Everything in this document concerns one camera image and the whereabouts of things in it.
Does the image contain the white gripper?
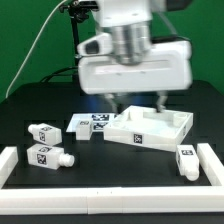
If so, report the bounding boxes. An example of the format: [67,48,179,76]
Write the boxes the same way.
[78,38,192,113]

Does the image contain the white square table top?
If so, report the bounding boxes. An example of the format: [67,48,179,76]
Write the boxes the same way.
[103,106,193,152]

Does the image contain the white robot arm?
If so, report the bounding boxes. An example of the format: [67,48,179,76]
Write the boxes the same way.
[77,0,192,111]

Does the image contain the paper sheet with tags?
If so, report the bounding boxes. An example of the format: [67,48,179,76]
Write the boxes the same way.
[65,113,118,133]

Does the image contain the white U-shaped fence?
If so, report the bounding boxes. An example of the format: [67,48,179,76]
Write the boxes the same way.
[0,143,224,215]

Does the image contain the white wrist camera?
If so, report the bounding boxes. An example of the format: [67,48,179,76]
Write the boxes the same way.
[77,33,113,56]

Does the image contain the black cables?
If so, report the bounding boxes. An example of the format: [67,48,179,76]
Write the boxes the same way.
[39,66,83,84]

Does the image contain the black camera stand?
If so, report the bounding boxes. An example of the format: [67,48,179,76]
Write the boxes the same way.
[59,0,99,83]

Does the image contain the white cable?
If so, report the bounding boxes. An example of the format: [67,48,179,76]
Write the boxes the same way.
[4,0,71,100]

